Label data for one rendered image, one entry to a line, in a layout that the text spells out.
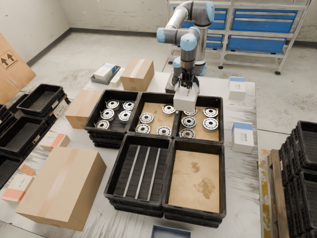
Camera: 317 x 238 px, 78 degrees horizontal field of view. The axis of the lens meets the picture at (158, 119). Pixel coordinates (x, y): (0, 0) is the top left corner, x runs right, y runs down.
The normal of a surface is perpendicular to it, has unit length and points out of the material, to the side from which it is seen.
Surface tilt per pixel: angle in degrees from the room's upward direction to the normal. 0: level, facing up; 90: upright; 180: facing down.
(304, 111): 0
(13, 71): 75
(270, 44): 90
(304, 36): 90
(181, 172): 0
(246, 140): 0
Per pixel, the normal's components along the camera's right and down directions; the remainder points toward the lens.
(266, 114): -0.07, -0.66
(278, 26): -0.28, 0.74
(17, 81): 0.88, -0.04
